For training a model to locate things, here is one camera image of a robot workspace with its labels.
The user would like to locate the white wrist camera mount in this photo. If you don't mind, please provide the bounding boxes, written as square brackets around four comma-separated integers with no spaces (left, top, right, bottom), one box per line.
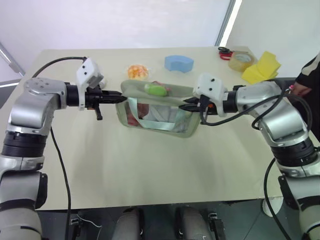
[75,57,106,111]
[192,72,229,118]

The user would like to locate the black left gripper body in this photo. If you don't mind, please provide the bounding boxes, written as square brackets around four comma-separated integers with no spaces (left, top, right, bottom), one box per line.
[84,85,105,122]

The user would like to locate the white round disc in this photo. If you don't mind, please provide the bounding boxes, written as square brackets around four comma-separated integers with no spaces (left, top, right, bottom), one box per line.
[261,196,284,218]

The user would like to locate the person in dark jacket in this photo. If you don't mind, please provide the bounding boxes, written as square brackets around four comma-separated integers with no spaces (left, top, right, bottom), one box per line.
[294,50,320,141]

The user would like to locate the clear packing tape roll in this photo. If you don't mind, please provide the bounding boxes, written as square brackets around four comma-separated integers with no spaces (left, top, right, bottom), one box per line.
[227,50,259,74]

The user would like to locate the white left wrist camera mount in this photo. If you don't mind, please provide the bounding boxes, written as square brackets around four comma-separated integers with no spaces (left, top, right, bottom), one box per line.
[75,57,106,111]

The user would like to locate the pink white cloth items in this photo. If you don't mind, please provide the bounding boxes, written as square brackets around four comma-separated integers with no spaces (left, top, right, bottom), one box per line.
[126,99,189,134]

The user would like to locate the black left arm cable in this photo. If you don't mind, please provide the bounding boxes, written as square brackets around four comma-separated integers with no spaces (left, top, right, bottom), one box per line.
[31,56,89,240]

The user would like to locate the green clear zip pouch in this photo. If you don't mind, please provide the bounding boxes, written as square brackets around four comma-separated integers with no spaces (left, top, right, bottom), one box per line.
[115,79,202,139]

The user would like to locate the dark window frame strip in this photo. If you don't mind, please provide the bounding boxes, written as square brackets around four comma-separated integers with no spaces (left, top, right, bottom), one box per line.
[214,0,244,47]

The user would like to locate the grey rounded shape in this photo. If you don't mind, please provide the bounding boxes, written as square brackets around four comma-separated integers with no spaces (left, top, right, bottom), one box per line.
[116,207,146,240]
[174,206,204,240]

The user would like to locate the green plush keychain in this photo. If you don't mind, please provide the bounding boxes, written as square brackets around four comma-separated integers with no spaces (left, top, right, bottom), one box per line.
[143,83,169,97]

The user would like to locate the blue curved foam block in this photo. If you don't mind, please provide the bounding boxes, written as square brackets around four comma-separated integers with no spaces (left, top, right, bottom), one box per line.
[163,55,196,74]

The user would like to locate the clear cup orange snacks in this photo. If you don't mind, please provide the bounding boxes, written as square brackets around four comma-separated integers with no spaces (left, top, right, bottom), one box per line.
[127,64,151,81]

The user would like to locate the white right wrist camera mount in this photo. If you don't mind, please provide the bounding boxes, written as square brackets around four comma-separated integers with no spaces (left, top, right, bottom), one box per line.
[192,72,229,118]

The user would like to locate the person's bare hand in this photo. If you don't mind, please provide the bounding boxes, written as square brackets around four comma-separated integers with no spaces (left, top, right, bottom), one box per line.
[288,83,305,97]

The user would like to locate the red black scissors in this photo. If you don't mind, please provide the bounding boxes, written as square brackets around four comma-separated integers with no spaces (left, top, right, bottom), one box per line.
[217,46,235,61]

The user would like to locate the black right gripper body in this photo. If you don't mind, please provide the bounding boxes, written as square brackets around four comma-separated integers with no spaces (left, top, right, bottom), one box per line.
[198,95,214,119]

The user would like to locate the yellow sponge cloth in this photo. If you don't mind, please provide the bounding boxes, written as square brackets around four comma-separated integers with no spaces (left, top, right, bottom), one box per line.
[256,50,282,78]
[240,64,266,85]

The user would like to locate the black metal bracket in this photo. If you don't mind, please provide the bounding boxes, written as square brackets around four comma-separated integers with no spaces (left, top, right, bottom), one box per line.
[208,211,225,236]
[70,211,84,238]

